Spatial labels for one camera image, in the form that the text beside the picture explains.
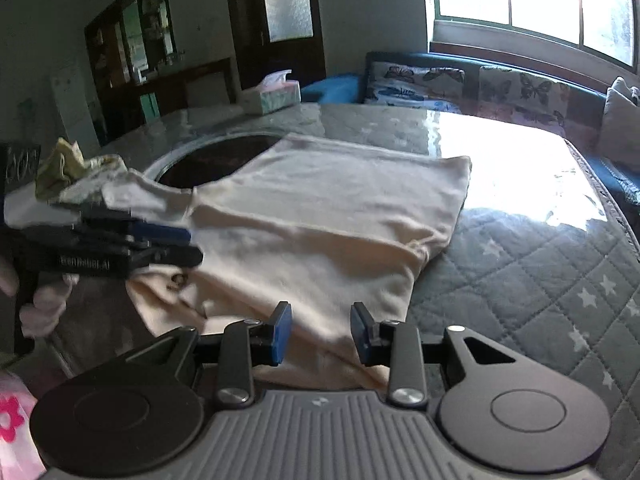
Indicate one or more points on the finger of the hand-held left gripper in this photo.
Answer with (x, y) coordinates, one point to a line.
(170, 260)
(160, 234)

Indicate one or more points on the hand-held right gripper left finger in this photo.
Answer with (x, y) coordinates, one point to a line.
(280, 332)

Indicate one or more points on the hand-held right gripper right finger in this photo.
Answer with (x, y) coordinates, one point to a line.
(361, 332)

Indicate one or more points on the cream long-sleeved garment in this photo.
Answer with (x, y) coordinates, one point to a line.
(325, 210)

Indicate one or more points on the person's left hand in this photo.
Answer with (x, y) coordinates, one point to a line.
(47, 310)

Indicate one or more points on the floral patterned cloth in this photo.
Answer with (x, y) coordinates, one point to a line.
(75, 175)

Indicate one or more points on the round black induction cooktop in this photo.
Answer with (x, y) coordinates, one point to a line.
(210, 165)

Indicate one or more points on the dark wooden sideboard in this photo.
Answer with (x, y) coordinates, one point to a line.
(170, 95)

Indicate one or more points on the tall white appliance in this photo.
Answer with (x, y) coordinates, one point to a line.
(72, 105)

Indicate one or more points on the grey quilted star table cover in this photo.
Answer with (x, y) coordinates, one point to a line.
(525, 270)

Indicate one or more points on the white tissue box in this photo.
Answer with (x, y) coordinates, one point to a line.
(270, 95)

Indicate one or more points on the pink floral clothing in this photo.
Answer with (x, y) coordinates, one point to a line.
(15, 430)

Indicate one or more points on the tall glass door cabinet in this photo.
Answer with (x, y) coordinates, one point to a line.
(110, 40)

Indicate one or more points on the dark wooden glazed door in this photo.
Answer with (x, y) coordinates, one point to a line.
(250, 50)

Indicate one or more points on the blue sofa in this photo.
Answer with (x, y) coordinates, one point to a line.
(335, 90)

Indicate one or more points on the butterfly print pillow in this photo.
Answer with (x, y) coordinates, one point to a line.
(410, 87)
(525, 100)

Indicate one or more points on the plain grey pillow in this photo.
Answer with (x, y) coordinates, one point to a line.
(622, 120)

